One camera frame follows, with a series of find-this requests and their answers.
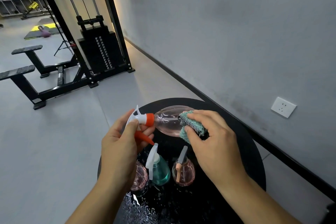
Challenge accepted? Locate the person's right hand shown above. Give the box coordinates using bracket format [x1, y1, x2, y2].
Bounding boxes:
[184, 110, 248, 188]

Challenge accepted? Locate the person's left hand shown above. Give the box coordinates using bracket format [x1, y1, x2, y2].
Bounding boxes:
[98, 109, 156, 188]

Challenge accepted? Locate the teal checkered cleaning cloth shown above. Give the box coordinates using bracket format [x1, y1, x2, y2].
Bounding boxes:
[178, 111, 208, 145]

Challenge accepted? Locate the clear spray bottle orange trigger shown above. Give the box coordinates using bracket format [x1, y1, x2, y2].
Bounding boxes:
[125, 105, 196, 146]

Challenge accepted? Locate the person's right forearm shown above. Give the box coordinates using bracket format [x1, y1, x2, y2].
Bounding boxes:
[215, 173, 302, 224]

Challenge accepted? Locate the person's left forearm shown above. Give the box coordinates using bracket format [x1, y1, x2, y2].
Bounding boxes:
[65, 177, 133, 224]

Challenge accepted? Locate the pink spray bottle grey trigger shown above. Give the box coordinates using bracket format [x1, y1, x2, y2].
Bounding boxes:
[172, 146, 196, 187]

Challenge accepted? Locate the pink round spray bottle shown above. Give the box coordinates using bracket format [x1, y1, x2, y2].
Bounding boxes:
[130, 161, 149, 193]

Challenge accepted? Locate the teal spray bottle white trigger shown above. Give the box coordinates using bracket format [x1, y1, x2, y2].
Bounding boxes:
[145, 143, 171, 186]

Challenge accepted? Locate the black tripod stand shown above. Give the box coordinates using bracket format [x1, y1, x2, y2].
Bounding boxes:
[26, 0, 74, 57]

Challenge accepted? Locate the purple kettlebell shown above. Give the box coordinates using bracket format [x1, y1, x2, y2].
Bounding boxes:
[37, 25, 51, 38]

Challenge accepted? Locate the yellow and black floor mat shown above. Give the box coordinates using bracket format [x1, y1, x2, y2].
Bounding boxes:
[24, 23, 63, 40]

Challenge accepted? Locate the yellow black exercise equipment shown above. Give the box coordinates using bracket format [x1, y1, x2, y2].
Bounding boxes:
[21, 1, 50, 20]

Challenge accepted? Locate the black cable weight machine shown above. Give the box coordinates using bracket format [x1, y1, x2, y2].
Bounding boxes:
[31, 0, 135, 89]

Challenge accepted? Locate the white wall socket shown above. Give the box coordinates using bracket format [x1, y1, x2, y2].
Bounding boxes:
[271, 97, 297, 119]

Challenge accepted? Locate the black padded bench frame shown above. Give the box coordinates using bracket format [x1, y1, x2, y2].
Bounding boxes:
[0, 45, 91, 110]

